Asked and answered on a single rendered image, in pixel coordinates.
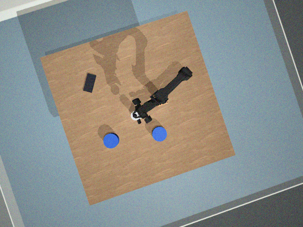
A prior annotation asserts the blue short cylinder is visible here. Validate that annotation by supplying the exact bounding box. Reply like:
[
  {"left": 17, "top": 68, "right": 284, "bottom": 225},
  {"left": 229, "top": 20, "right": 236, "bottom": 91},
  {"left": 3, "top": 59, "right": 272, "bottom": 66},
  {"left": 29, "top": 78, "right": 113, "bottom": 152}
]
[
  {"left": 152, "top": 126, "right": 167, "bottom": 141},
  {"left": 103, "top": 133, "right": 119, "bottom": 148}
]

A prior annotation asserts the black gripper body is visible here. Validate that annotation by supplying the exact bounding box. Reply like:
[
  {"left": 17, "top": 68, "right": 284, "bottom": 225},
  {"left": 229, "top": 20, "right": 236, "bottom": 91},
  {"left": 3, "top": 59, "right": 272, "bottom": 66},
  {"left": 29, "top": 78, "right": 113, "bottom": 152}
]
[{"left": 132, "top": 98, "right": 152, "bottom": 123}]

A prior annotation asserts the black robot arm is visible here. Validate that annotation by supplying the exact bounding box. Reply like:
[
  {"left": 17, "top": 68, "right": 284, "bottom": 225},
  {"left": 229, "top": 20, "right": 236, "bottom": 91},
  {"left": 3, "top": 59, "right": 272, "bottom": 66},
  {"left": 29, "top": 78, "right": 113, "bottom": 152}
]
[{"left": 136, "top": 67, "right": 193, "bottom": 117}]

